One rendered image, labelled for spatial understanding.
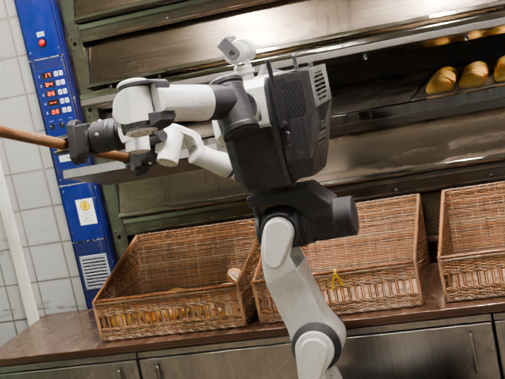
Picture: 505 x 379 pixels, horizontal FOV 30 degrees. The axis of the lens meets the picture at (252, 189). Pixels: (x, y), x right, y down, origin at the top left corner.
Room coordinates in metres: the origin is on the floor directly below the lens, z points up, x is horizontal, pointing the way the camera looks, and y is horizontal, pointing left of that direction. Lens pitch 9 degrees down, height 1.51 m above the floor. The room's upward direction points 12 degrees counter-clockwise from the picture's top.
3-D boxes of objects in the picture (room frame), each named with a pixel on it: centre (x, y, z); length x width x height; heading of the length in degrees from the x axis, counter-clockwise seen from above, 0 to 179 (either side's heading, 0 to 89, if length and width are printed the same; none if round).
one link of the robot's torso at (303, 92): (2.63, -0.10, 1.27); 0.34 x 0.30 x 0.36; 161
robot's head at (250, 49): (2.66, -0.04, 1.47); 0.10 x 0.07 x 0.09; 161
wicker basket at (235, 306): (3.37, 0.30, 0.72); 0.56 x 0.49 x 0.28; 72
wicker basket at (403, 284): (3.20, -0.26, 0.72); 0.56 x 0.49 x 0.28; 74
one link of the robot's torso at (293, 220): (2.64, -0.07, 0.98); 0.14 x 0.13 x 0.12; 165
